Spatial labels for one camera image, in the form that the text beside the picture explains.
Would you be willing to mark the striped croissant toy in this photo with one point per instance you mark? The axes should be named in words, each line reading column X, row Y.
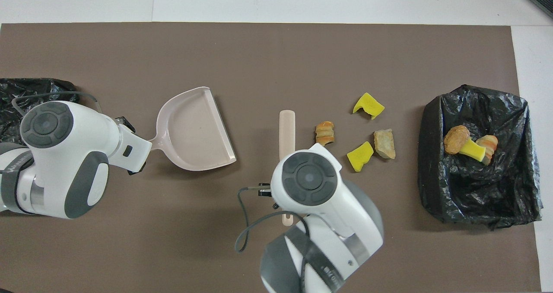
column 490, row 144
column 324, row 133

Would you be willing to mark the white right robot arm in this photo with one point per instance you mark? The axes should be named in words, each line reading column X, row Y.
column 328, row 206

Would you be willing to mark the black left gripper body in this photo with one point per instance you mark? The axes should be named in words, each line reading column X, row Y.
column 125, row 124

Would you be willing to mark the green and yellow sponge piece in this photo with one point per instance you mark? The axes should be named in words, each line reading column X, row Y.
column 473, row 150

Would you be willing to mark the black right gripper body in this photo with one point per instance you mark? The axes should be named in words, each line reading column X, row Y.
column 265, row 190

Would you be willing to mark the beige bread chunk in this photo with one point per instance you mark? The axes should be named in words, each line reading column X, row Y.
column 384, row 145

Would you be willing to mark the brown bread roll toy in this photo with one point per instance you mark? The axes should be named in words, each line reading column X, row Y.
column 456, row 139

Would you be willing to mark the brown table mat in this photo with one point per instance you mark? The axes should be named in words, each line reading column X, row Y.
column 302, row 59

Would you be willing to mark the deep black bagged bin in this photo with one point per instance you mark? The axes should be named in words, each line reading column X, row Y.
column 475, row 198

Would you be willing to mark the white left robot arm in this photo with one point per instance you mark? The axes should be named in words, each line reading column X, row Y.
column 65, row 163

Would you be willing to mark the beige plastic dustpan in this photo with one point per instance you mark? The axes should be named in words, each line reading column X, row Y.
column 194, row 128

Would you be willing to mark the flat black bagged bin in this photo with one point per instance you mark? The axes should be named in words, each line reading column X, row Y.
column 6, row 120

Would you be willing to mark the beige hand brush black bristles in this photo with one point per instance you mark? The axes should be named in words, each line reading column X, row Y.
column 287, row 128

